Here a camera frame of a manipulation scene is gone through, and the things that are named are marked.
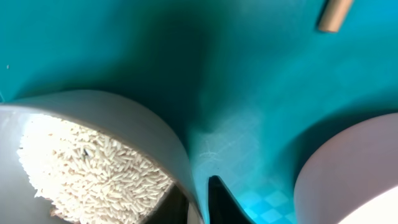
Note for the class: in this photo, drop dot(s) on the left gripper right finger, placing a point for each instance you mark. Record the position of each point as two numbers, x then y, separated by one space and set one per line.
222 206

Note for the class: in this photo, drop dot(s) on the cooked white rice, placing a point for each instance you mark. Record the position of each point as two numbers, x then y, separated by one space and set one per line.
88 176

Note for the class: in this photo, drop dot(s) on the teal serving tray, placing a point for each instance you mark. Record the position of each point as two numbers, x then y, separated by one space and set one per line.
251 87

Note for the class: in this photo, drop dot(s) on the left wooden chopstick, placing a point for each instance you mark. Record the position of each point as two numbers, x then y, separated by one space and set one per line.
334 15

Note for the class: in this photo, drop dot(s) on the grey bowl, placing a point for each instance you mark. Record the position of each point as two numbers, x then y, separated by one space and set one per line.
114 115

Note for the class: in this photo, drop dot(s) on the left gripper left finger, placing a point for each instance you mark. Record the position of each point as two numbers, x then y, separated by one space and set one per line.
172 209

